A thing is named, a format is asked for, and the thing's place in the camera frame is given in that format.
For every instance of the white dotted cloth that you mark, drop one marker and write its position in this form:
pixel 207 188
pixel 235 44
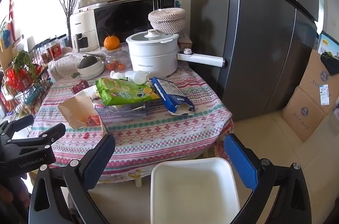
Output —
pixel 63 65

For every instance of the grey refrigerator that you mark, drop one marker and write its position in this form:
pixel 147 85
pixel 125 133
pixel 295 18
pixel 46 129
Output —
pixel 251 27

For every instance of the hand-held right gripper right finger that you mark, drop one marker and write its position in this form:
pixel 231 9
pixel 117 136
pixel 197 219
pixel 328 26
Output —
pixel 241 163

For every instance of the large orange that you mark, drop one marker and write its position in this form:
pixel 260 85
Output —
pixel 111 42

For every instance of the red label jar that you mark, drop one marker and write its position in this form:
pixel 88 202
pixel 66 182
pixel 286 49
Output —
pixel 47 54
pixel 57 51

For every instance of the small tangerine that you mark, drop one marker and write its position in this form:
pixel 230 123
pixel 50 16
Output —
pixel 111 65
pixel 121 66

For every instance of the white electric pot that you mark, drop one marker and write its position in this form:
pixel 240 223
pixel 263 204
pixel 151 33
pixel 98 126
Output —
pixel 151 59

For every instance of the blue and yellow box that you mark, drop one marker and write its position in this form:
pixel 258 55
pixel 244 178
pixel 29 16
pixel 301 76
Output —
pixel 328 43

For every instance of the white plastic bin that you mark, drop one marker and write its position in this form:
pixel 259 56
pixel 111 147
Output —
pixel 193 192

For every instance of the small red packet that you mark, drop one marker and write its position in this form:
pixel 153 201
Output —
pixel 94 120

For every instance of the white plastic bottle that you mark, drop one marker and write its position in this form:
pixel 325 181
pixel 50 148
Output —
pixel 136 76

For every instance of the white air fryer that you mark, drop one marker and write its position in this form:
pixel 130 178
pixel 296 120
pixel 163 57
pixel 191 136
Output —
pixel 82 25

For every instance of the green chip bag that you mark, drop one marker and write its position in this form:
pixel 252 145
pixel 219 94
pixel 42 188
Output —
pixel 124 91

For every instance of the blue cookie packet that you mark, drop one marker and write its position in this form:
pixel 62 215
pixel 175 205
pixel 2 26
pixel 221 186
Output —
pixel 169 94

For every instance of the dried branches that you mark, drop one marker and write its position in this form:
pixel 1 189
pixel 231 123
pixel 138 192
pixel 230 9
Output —
pixel 69 6

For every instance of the crumpled white tissue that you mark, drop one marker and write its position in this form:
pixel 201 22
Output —
pixel 117 75

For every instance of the black pouch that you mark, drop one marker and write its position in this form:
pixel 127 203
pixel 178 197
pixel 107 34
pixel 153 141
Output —
pixel 331 62

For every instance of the glass teapot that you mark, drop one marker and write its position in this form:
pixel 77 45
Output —
pixel 116 57

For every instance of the patterned tablecloth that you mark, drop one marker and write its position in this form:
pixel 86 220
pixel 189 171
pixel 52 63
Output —
pixel 159 131

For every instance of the small cardboard box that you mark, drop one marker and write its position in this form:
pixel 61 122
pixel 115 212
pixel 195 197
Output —
pixel 302 112

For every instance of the brown paper bag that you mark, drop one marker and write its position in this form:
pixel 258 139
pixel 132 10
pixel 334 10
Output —
pixel 76 110

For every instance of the large cardboard box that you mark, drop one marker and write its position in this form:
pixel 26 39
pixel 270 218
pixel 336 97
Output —
pixel 315 75

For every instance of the clear plastic tray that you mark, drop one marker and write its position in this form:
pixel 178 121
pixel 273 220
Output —
pixel 132 110

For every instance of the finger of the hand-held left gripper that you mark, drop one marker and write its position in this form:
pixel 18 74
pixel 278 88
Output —
pixel 47 135
pixel 21 121

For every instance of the black microwave oven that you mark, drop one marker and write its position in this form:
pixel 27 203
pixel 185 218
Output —
pixel 119 17

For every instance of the dark green squash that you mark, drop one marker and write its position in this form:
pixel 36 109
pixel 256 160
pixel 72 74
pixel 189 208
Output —
pixel 88 61

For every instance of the green leafy plant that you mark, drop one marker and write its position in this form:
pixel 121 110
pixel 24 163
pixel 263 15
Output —
pixel 25 62

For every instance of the woven basket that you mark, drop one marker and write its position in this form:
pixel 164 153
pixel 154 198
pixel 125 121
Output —
pixel 166 19

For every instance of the red drink can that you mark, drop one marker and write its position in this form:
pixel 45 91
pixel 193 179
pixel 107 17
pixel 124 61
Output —
pixel 79 86

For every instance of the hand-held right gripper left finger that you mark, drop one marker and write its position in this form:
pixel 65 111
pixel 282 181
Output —
pixel 98 160

